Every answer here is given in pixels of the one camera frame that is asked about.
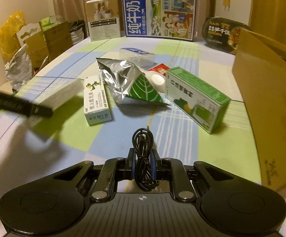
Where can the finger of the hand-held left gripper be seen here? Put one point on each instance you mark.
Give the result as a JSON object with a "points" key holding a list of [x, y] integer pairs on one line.
{"points": [[14, 103]]}

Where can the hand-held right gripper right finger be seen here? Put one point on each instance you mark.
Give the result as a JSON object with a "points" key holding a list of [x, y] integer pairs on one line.
{"points": [[153, 164]]}

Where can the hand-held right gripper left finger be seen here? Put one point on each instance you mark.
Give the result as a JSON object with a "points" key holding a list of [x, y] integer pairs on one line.
{"points": [[132, 164]]}

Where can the plain white box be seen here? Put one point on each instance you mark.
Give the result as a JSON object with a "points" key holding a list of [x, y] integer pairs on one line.
{"points": [[64, 92]]}

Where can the silver foil bag green leaf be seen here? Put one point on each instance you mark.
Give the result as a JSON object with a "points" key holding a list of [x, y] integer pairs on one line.
{"points": [[123, 81]]}

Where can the white plastic spoon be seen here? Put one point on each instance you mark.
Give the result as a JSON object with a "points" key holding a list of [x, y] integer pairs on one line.
{"points": [[157, 80]]}

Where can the large brown cardboard box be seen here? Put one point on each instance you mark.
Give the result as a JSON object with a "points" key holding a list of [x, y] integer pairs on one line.
{"points": [[263, 91]]}

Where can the desktop with checked tablecloth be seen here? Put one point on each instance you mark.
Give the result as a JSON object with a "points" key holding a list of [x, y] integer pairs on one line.
{"points": [[59, 140]]}

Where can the crumpled silver white bag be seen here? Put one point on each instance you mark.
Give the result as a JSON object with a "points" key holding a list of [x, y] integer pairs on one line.
{"points": [[19, 64]]}

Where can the white tube box green print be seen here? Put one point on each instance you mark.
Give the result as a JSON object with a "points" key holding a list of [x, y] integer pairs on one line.
{"points": [[96, 103]]}

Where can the small brown cardboard box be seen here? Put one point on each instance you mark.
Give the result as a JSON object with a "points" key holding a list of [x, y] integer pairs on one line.
{"points": [[51, 39]]}

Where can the white cardboard hanger tab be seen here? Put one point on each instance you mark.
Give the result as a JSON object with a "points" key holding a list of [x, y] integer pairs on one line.
{"points": [[29, 30]]}

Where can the yellow plastic bag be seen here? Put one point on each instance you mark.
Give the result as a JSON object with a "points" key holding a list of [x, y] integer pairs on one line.
{"points": [[8, 29]]}

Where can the green and white box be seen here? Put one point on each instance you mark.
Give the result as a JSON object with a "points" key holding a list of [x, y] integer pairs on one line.
{"points": [[194, 96]]}

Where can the green tissue packet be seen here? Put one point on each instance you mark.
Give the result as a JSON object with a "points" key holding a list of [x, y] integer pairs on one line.
{"points": [[50, 19]]}

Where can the red snack packet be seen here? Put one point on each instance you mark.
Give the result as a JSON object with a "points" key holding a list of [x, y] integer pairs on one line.
{"points": [[160, 68]]}

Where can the clear plastic box blue label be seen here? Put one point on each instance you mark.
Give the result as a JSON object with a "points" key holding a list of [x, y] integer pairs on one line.
{"points": [[138, 55]]}

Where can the white product box with photo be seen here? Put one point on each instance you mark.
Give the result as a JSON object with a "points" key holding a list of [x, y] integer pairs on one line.
{"points": [[103, 19]]}

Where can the black instant rice bowl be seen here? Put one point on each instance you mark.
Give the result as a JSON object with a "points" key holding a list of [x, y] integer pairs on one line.
{"points": [[224, 34]]}

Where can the blue illustrated milk carton box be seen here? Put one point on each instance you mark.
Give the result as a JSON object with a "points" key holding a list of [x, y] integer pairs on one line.
{"points": [[157, 12]]}

